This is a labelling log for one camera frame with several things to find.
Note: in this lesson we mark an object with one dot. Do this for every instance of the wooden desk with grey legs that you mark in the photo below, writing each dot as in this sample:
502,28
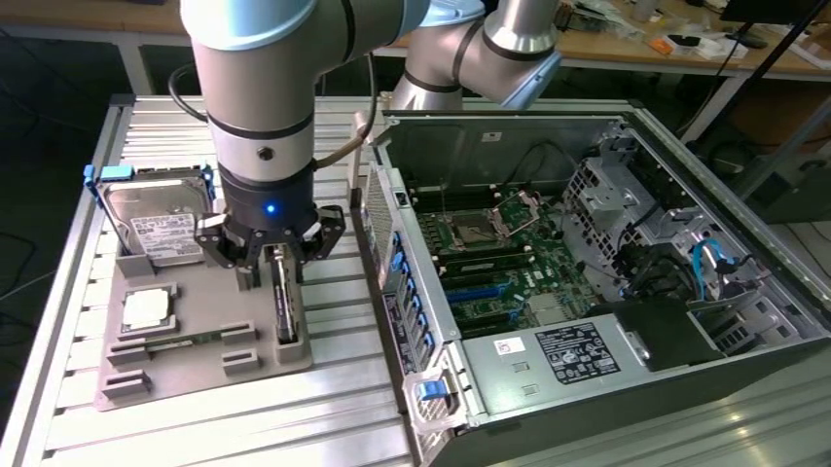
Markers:
616,48

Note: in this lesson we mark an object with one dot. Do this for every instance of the black box on floor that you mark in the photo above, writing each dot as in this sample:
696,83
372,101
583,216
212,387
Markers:
792,190

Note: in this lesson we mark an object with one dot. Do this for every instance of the grey case stop bracket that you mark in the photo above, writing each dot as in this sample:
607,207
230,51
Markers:
364,126

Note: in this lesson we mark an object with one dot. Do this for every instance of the black slanted pole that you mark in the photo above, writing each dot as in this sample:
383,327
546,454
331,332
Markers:
772,53

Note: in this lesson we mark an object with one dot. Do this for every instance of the metal socket cover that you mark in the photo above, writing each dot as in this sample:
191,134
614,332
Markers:
500,216

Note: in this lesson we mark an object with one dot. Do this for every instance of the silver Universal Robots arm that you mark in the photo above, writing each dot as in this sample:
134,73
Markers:
259,97

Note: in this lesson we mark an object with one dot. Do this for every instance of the black monitor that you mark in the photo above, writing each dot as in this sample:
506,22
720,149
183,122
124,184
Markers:
766,10

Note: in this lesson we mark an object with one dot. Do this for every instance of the grey power supply unit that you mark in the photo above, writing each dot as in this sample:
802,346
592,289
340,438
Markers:
519,374

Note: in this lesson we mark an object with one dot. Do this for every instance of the grey parts rack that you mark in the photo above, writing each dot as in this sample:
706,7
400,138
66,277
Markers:
208,360

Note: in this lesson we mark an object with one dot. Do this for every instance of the green RAM stick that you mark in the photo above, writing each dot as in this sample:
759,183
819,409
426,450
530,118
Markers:
182,339

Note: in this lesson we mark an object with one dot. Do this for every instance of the silver disk bay cage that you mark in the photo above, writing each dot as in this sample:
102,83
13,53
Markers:
598,194

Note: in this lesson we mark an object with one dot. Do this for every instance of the green motherboard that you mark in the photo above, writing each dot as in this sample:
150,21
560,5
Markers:
558,272

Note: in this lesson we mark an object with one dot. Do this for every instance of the wooden desk with white legs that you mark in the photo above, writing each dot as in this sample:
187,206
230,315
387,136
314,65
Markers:
78,19

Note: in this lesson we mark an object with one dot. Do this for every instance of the blue case release latch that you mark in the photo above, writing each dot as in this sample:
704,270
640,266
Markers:
431,390

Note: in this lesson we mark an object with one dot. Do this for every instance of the blue expansion slot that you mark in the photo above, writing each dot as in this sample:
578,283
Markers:
480,294

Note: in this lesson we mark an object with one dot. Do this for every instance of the silver CPU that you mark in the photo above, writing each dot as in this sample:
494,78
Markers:
150,309

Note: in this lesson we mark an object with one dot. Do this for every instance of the hard disk with blue caddy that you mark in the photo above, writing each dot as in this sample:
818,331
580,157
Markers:
150,209

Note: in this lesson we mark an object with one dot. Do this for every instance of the open black PC case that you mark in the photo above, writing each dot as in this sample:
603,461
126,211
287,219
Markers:
584,404

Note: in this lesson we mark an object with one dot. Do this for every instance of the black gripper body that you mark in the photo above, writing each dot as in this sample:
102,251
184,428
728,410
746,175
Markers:
266,194

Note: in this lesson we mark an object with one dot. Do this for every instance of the CPU socket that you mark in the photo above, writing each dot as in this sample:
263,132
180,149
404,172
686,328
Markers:
471,228

